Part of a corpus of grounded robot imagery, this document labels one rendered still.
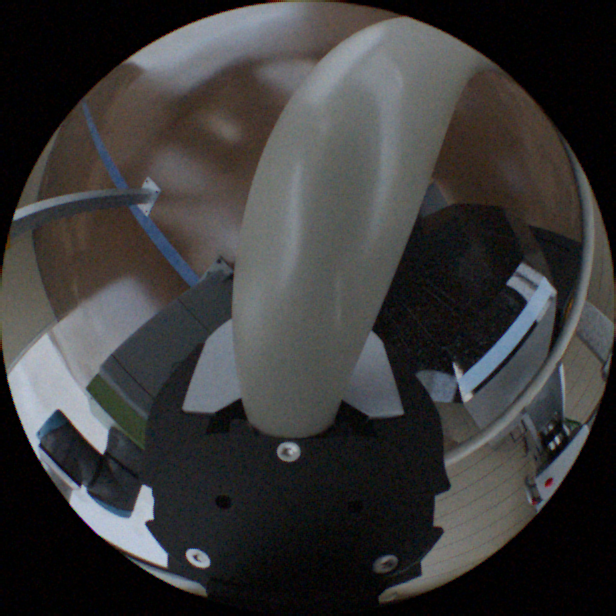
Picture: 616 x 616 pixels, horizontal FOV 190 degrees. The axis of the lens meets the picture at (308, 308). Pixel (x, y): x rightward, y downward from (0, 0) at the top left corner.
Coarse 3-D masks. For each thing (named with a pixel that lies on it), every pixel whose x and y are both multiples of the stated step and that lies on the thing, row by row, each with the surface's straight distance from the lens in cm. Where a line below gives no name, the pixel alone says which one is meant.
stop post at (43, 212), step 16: (80, 192) 119; (96, 192) 122; (112, 192) 126; (128, 192) 132; (144, 192) 141; (160, 192) 139; (32, 208) 108; (48, 208) 107; (64, 208) 111; (80, 208) 115; (96, 208) 121; (144, 208) 148; (16, 224) 105; (32, 224) 108
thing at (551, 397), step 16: (560, 368) 46; (528, 384) 46; (544, 384) 53; (560, 384) 53; (544, 400) 60; (560, 400) 64; (528, 416) 46; (544, 416) 71; (560, 416) 80; (560, 432) 103; (544, 448) 107
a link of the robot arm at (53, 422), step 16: (64, 416) 66; (48, 432) 62; (64, 432) 62; (80, 432) 68; (48, 448) 63; (64, 448) 62; (80, 448) 63; (48, 464) 63; (64, 464) 61; (80, 464) 63; (96, 464) 65; (64, 480) 63; (80, 480) 65; (64, 496) 64
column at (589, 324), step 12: (588, 312) 147; (600, 312) 147; (588, 324) 145; (600, 324) 146; (612, 324) 147; (576, 336) 163; (588, 336) 144; (600, 336) 145; (612, 336) 146; (588, 348) 160; (600, 348) 144; (600, 360) 154
